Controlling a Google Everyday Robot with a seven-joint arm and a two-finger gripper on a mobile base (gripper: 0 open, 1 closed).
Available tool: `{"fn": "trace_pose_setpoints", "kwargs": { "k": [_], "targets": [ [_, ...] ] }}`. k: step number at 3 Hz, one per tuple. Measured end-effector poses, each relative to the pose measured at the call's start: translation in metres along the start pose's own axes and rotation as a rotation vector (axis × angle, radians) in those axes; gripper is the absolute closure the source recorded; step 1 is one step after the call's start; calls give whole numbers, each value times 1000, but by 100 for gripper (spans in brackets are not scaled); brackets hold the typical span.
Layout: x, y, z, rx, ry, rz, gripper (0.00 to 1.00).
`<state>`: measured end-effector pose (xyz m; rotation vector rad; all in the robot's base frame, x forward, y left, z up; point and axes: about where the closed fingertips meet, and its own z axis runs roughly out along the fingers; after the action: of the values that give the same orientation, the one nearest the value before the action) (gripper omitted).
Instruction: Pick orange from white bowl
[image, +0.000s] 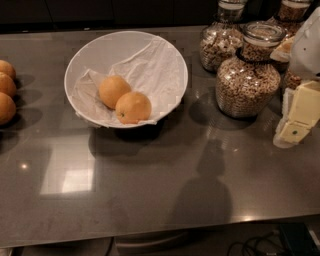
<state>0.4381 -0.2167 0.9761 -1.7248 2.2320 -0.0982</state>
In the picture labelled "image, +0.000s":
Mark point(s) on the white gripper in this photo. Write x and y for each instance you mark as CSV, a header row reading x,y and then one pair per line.
x,y
306,53

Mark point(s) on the orange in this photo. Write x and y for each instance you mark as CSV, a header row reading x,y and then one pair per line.
x,y
7,85
8,69
7,108
133,107
111,89

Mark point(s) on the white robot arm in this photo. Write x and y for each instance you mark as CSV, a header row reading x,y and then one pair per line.
x,y
305,50

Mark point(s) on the orange at bowl front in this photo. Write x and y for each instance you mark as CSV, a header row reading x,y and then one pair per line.
x,y
133,107

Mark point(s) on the white bowl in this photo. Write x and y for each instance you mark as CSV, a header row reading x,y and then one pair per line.
x,y
100,53

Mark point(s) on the right glass cereal jar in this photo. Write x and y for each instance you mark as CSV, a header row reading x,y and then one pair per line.
x,y
290,80

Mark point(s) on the glass cereal jar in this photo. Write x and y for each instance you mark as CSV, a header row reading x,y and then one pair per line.
x,y
290,80
220,40
246,82

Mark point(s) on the front glass cereal jar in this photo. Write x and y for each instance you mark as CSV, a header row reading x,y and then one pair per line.
x,y
246,82

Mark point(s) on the right rear glass jar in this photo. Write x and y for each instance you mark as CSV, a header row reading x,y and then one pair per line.
x,y
290,15

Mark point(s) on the left glass cereal jar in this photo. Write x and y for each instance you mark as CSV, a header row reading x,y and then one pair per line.
x,y
220,40

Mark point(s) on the black power adapter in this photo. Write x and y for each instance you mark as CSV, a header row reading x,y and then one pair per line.
x,y
297,240

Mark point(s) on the white paper napkin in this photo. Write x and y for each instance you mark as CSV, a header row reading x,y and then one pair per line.
x,y
156,73

